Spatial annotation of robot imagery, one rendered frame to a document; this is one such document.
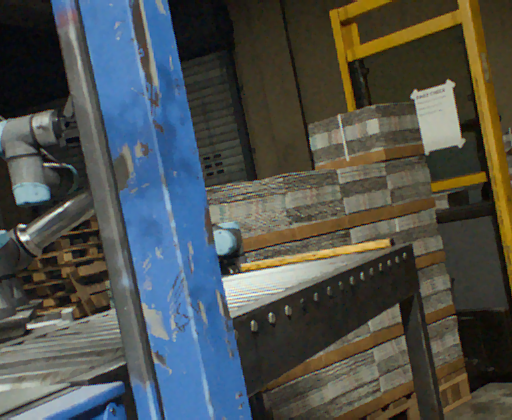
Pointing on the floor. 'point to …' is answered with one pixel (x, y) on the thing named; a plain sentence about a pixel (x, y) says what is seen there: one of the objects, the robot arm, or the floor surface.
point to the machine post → (151, 208)
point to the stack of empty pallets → (47, 290)
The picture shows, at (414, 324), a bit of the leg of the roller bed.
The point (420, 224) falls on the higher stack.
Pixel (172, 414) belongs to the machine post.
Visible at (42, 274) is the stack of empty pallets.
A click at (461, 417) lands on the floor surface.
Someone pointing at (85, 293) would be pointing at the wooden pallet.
